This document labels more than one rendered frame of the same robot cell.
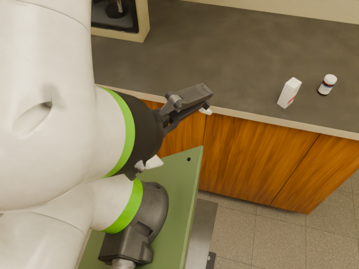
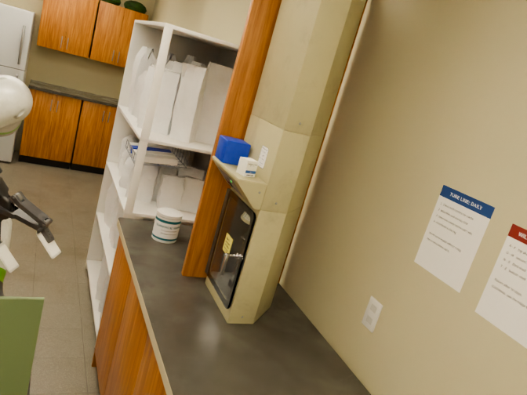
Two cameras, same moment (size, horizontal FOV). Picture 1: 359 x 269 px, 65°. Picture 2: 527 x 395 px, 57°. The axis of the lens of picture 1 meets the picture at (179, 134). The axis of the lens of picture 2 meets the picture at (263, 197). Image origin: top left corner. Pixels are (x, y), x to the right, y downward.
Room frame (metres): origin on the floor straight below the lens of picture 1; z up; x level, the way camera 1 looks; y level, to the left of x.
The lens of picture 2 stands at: (-0.01, -1.09, 1.88)
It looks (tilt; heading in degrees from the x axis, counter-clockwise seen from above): 14 degrees down; 49
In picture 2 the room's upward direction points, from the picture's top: 16 degrees clockwise
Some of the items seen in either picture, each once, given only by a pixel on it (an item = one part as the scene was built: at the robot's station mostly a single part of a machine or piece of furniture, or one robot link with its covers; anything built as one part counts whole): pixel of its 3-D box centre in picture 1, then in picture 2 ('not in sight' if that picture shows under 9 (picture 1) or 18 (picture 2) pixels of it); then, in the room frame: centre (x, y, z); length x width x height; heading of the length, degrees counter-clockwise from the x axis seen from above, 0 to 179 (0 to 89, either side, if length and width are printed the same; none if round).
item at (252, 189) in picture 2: not in sight; (234, 181); (1.07, 0.34, 1.46); 0.32 x 0.11 x 0.10; 76
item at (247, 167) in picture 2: not in sight; (247, 167); (1.06, 0.26, 1.54); 0.05 x 0.05 x 0.06; 2
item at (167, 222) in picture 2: not in sight; (167, 225); (1.19, 0.94, 1.02); 0.13 x 0.13 x 0.15
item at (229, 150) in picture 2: not in sight; (232, 150); (1.10, 0.44, 1.56); 0.10 x 0.10 x 0.09; 76
